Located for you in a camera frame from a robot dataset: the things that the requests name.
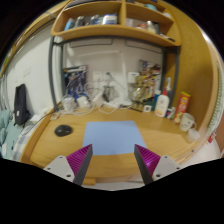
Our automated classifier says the bed with teal blanket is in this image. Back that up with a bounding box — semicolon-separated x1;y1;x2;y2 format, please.
0;109;39;162

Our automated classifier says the brown tree figure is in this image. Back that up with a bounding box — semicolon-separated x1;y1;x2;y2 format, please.
132;71;154;108

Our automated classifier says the blue bottle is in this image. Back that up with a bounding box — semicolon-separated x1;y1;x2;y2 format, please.
152;89;162;111

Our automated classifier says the white mug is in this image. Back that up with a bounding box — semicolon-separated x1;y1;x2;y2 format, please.
179;112;197;132

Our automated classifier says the white pump lotion bottle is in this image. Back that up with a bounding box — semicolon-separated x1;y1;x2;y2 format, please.
154;87;170;118

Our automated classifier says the red snack can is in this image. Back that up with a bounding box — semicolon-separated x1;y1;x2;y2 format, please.
173;91;191;125

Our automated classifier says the white wall socket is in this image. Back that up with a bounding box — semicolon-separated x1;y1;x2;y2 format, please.
105;70;118;83
92;70;107;84

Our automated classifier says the large white power adapter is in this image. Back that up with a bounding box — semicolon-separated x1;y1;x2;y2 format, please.
92;93;104;107

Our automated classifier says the black cable with plug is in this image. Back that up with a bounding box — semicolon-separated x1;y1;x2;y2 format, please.
105;71;126;89

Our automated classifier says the light blue mouse pad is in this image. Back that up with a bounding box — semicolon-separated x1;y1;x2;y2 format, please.
82;120;148;157

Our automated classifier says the white wall box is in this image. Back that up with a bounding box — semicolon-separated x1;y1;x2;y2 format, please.
127;71;140;84

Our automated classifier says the small white cup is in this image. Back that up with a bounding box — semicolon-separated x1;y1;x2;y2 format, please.
185;128;201;144

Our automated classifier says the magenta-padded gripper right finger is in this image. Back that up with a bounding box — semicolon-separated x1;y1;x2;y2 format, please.
133;143;184;186

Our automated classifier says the black backpack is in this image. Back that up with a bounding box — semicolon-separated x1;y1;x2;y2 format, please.
13;83;32;127

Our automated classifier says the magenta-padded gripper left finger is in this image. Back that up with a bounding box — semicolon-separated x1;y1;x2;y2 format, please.
43;143;94;187

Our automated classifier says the wooden shelf unit, grey frame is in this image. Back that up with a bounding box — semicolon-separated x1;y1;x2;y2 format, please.
47;0;183;113

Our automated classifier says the white cable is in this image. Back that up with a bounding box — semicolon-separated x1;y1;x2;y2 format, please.
49;83;108;120

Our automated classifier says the black computer mouse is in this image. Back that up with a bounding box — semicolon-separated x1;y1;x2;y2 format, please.
54;124;74;138

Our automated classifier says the blue robot model kit box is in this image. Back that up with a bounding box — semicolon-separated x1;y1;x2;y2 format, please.
63;65;89;98

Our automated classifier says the colourful model kit box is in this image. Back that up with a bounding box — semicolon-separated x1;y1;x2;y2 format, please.
139;59;162;91

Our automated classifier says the clear plastic jar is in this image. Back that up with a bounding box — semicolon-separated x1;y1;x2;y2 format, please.
61;94;76;111

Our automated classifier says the small white charger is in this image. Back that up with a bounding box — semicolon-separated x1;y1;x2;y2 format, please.
77;95;91;108

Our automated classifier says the white paper box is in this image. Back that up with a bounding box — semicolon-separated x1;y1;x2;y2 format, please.
29;114;43;124

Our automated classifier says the metal cup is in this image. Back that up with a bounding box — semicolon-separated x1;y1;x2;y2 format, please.
102;84;116;103

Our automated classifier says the white power strip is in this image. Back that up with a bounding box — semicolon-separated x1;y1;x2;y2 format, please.
98;101;121;114

